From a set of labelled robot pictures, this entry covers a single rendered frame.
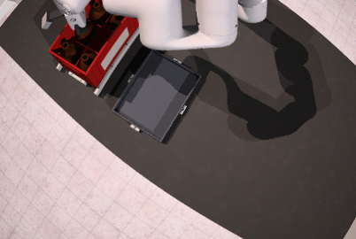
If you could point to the brown bottle with blue band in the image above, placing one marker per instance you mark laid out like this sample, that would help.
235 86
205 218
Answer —
86 37

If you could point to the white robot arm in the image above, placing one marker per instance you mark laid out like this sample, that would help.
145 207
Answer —
160 21

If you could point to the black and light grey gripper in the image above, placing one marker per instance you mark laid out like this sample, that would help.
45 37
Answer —
77 22

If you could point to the brown round bottle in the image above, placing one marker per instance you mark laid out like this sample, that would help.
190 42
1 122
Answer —
87 59

